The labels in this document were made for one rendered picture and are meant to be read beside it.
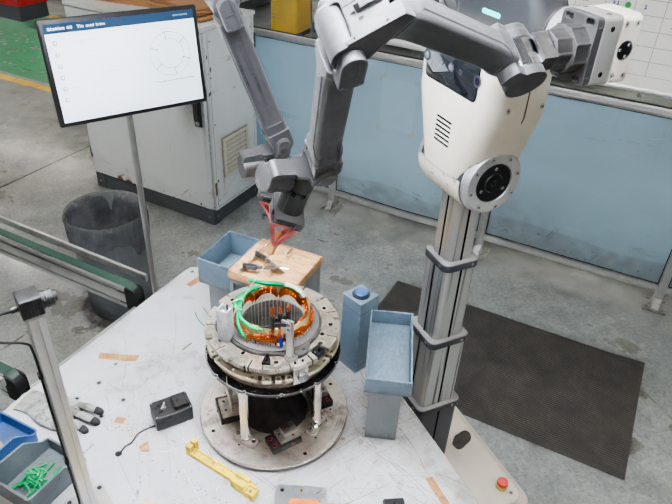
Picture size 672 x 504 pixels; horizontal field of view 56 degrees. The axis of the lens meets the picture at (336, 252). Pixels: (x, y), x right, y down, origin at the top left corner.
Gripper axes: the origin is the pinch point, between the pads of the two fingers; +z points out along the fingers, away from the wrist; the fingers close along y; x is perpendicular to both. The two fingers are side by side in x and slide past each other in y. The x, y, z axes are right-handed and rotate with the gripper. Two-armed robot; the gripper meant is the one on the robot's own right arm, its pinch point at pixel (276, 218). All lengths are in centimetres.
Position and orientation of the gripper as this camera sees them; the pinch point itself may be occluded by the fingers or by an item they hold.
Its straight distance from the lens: 174.6
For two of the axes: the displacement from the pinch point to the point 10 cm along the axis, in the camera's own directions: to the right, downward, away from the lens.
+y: -4.1, 4.9, -7.7
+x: 9.1, 2.8, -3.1
